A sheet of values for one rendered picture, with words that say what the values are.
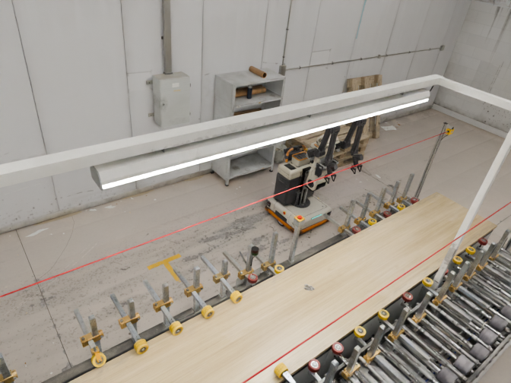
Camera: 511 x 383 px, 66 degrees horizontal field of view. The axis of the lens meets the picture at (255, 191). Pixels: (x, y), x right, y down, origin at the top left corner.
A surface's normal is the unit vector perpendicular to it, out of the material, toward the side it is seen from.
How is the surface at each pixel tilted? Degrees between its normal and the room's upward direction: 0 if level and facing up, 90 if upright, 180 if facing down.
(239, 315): 0
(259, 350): 0
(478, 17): 90
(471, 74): 90
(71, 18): 90
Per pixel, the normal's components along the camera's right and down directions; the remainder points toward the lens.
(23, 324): 0.10, -0.82
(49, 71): 0.61, 0.50
